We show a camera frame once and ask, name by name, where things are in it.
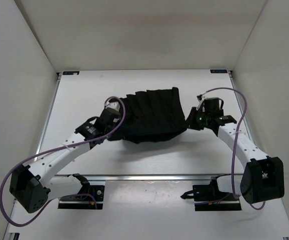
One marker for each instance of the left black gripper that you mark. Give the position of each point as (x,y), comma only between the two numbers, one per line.
(119,119)

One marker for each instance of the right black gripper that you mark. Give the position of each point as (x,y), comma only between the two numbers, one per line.
(190,123)

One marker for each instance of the black pleated skirt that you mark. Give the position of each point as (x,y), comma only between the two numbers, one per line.
(151,116)

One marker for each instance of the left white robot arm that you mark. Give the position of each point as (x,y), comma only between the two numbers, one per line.
(35,184)

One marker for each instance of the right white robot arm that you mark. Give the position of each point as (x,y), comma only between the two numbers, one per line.
(263,176)

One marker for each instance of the right blue corner label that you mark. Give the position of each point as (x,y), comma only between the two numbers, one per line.
(218,71)

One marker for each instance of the blue corner label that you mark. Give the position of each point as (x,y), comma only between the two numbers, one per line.
(218,71)
(70,73)

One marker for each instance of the left blue corner label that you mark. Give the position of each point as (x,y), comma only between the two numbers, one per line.
(70,73)

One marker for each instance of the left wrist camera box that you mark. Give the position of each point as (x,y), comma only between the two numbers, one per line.
(115,105)

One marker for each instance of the aluminium table rail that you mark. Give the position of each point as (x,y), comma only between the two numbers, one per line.
(151,177)

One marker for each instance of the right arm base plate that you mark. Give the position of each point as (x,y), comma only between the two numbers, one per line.
(208,198)

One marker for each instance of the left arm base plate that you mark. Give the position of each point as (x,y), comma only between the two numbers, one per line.
(94,200)

